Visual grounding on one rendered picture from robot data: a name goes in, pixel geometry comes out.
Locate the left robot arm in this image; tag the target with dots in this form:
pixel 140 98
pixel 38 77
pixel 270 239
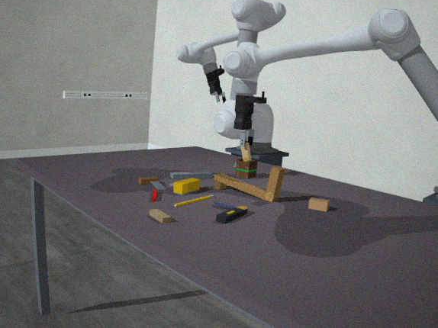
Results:
pixel 389 29

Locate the yellow rectangular block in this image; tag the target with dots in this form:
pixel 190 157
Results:
pixel 186 186

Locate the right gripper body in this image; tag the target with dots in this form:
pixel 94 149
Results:
pixel 213 77

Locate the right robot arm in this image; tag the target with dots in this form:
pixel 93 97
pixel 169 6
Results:
pixel 250 16

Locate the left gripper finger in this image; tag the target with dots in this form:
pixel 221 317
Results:
pixel 242 137
pixel 251 136

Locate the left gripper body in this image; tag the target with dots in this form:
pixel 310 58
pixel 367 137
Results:
pixel 245 103

